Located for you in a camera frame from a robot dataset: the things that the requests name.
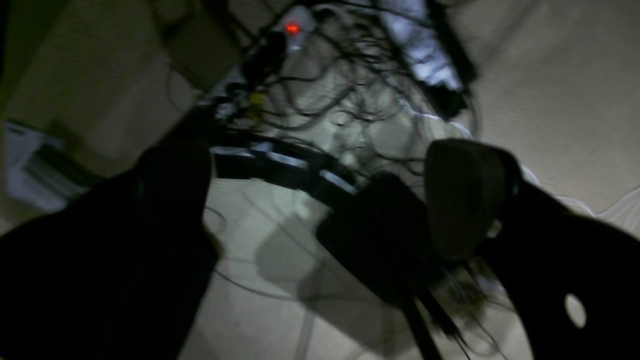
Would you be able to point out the power strip with red switch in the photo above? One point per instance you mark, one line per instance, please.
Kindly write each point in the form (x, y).
(265, 55)

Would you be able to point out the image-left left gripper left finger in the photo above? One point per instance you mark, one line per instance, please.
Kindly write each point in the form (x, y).
(120, 273)

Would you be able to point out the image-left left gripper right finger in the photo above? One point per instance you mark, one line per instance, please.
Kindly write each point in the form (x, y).
(573, 280)

